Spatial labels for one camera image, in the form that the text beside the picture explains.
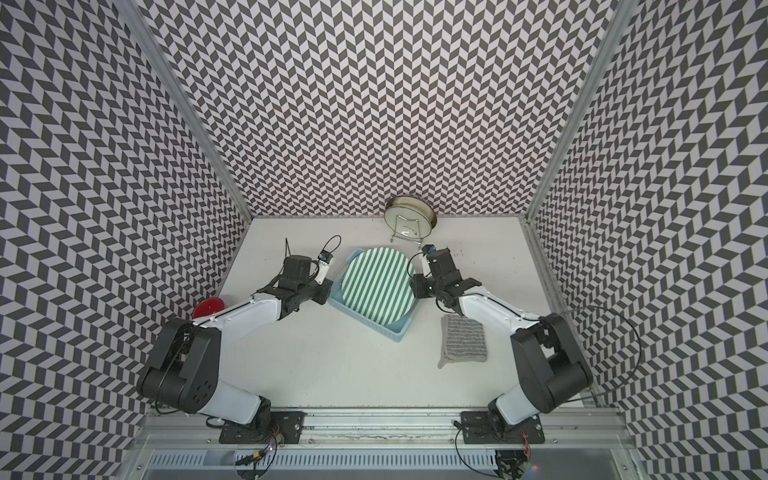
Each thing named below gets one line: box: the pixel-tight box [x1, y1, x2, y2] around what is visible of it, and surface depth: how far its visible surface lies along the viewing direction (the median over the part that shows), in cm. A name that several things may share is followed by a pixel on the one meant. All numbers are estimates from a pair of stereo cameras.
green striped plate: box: [341, 247, 415, 325], surface depth 95 cm
